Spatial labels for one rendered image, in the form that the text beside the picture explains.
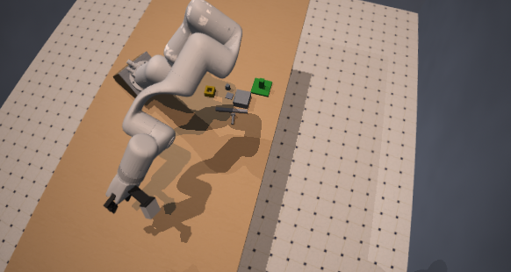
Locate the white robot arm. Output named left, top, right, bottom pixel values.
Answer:
left=118, top=0, right=242, bottom=219

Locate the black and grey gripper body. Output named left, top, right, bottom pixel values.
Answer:
left=105, top=173, right=141, bottom=204

